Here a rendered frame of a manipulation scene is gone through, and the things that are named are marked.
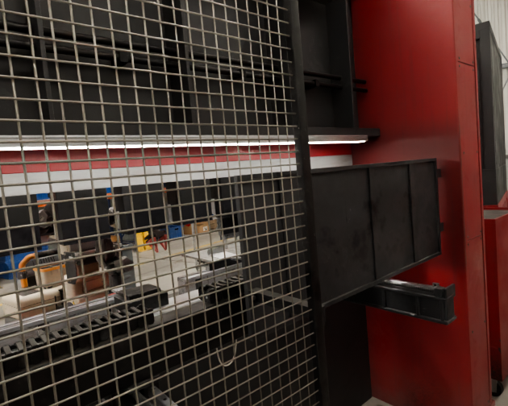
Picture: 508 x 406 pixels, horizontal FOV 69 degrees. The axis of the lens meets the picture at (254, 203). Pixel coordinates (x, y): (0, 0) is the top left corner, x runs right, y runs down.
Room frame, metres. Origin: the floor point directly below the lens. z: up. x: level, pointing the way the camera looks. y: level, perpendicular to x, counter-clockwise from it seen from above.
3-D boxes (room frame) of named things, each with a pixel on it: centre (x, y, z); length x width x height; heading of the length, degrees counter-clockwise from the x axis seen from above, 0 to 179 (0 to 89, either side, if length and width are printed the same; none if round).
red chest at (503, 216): (2.25, -1.26, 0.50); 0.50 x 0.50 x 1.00; 40
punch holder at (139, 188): (1.32, 0.40, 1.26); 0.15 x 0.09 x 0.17; 130
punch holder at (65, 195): (1.20, 0.56, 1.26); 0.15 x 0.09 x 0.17; 130
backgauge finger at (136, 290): (1.12, 0.40, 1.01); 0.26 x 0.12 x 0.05; 40
